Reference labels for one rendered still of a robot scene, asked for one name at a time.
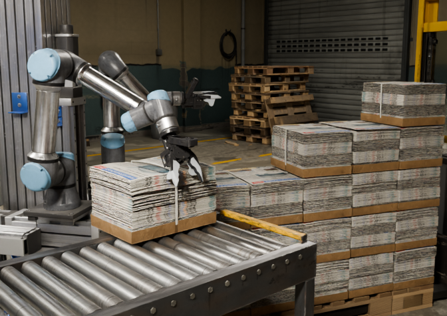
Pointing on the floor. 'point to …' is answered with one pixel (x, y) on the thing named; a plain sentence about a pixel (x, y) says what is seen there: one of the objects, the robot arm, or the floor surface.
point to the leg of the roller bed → (304, 298)
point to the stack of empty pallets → (271, 77)
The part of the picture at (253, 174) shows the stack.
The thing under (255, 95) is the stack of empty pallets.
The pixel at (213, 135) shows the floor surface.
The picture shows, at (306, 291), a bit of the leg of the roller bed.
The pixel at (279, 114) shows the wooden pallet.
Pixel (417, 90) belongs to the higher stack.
